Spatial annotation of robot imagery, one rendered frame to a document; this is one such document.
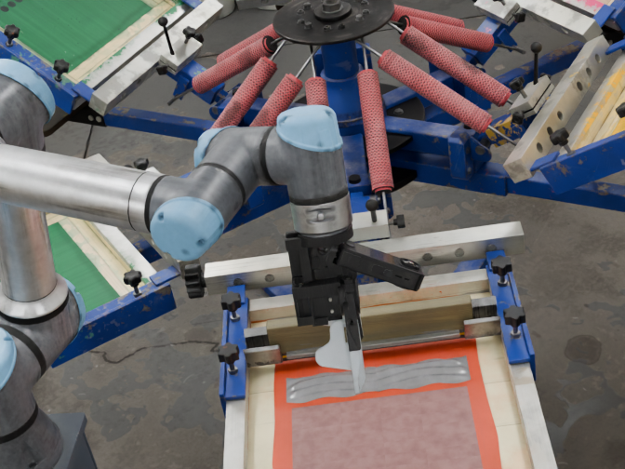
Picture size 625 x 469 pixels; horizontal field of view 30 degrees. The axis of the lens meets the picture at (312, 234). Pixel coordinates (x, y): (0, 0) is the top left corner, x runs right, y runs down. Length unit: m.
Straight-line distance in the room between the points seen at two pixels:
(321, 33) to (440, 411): 1.00
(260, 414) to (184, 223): 0.98
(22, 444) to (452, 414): 0.80
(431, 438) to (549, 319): 1.74
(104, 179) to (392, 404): 0.98
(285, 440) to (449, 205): 2.31
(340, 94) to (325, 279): 1.47
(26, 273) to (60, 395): 2.14
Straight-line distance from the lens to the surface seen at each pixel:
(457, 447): 2.16
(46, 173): 1.48
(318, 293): 1.47
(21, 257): 1.82
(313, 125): 1.40
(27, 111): 1.67
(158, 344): 4.02
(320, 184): 1.42
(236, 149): 1.45
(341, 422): 2.23
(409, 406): 2.24
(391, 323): 2.31
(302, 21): 2.85
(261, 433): 2.25
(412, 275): 1.48
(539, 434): 2.13
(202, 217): 1.36
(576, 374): 3.68
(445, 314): 2.30
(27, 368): 1.88
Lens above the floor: 2.53
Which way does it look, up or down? 35 degrees down
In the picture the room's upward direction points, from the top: 10 degrees counter-clockwise
